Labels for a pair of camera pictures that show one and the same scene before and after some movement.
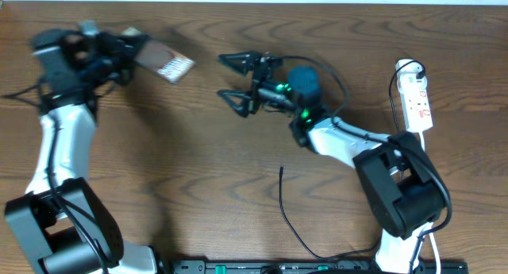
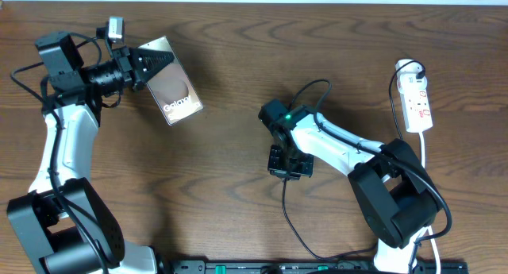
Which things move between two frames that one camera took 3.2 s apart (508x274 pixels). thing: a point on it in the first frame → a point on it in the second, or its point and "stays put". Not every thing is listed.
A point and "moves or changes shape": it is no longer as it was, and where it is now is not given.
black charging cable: [420, 75] stays put
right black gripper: [249, 104] → [275, 169]
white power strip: [412, 84] stays put
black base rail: [313, 267] stays put
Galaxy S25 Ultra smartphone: [160, 59] moves or changes shape
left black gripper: [118, 45] → [122, 56]
